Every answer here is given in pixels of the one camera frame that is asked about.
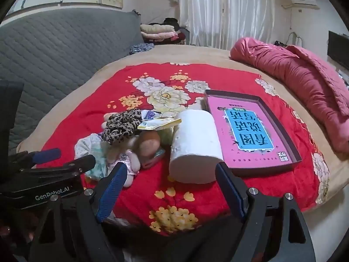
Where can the beige bed sheet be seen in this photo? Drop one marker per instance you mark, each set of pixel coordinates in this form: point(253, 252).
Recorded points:
point(190, 54)

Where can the white curtain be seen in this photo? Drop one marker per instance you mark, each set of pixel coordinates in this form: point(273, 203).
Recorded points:
point(218, 11)

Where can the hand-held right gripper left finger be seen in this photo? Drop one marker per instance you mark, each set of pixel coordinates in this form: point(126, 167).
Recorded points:
point(111, 193)

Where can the stack of folded clothes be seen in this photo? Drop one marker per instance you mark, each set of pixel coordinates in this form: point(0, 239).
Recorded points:
point(158, 31)

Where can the light green soft toy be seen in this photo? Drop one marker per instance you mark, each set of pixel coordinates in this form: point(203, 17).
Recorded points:
point(166, 136)

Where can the pink quilt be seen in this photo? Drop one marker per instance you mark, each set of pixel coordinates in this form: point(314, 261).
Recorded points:
point(286, 68)

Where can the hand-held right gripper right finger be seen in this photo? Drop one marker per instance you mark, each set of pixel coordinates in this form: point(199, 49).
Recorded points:
point(230, 193)

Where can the blue patterned cloth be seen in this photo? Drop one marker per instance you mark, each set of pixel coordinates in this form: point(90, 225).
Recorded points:
point(139, 49)

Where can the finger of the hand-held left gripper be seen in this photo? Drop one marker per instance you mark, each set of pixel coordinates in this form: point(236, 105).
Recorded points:
point(46, 154)
point(76, 165)

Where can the black wall television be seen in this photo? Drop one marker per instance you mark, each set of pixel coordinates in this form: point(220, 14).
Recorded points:
point(338, 49)

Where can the black bag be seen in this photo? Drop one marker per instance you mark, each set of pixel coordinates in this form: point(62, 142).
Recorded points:
point(170, 21)

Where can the small pale doll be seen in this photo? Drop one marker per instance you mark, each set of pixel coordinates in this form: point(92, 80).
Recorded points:
point(131, 166)

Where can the green white tissue pack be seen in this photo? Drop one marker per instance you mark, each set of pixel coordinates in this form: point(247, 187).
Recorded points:
point(96, 166)

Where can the dark shallow cardboard box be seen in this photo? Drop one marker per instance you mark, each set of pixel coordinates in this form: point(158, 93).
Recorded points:
point(259, 170)

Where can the pink book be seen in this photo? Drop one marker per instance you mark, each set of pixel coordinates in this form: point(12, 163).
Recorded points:
point(245, 131)

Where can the yellow snack packet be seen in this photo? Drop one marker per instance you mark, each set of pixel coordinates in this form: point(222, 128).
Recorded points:
point(155, 124)

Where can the white toilet paper roll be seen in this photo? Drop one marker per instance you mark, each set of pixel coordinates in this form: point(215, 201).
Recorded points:
point(193, 142)

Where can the red floral blanket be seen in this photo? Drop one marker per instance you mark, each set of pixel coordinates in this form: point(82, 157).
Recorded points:
point(223, 76)

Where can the leopard print scrunchie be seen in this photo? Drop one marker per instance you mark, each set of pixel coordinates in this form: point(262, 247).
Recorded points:
point(120, 125)

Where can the grey quilted headboard cover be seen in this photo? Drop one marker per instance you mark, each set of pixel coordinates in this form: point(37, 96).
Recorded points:
point(54, 51)

